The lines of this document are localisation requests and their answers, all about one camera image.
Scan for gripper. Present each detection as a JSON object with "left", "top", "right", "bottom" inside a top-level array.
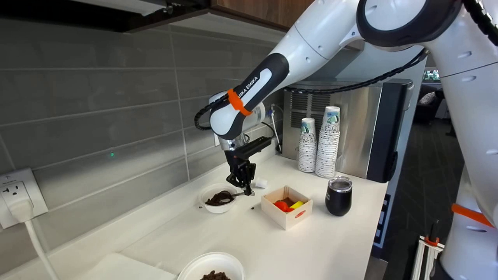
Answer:
[{"left": 224, "top": 149, "right": 257, "bottom": 196}]

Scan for white bowl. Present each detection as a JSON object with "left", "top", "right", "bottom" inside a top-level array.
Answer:
[
  {"left": 199, "top": 183, "right": 239, "bottom": 214},
  {"left": 177, "top": 252, "right": 245, "bottom": 280}
]

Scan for coffee beans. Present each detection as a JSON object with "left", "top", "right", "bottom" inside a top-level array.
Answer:
[
  {"left": 200, "top": 270, "right": 231, "bottom": 280},
  {"left": 205, "top": 190, "right": 235, "bottom": 206}
]

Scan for wooden box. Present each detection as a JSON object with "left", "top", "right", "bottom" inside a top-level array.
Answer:
[{"left": 260, "top": 185, "right": 313, "bottom": 231}]

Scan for stack of paper cups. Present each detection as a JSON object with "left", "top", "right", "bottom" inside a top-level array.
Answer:
[
  {"left": 298, "top": 117, "right": 318, "bottom": 173},
  {"left": 314, "top": 106, "right": 341, "bottom": 179}
]

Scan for black tumbler with clear lid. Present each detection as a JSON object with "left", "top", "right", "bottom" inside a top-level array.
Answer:
[{"left": 325, "top": 176, "right": 353, "bottom": 217}]

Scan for silver and black appliance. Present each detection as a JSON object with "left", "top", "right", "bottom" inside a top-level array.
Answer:
[{"left": 282, "top": 79, "right": 414, "bottom": 184}]

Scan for dark armchair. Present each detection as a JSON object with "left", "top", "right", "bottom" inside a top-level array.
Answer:
[{"left": 413, "top": 83, "right": 446, "bottom": 126}]

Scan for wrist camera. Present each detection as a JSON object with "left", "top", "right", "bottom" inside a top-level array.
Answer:
[{"left": 233, "top": 136, "right": 273, "bottom": 159}]

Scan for black cable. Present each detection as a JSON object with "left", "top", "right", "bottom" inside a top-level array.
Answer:
[{"left": 261, "top": 122, "right": 283, "bottom": 154}]

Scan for white cable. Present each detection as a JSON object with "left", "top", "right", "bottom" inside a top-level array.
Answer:
[{"left": 269, "top": 103, "right": 281, "bottom": 153}]

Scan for white plug with cable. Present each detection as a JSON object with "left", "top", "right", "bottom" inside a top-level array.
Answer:
[{"left": 7, "top": 198, "right": 60, "bottom": 280}]

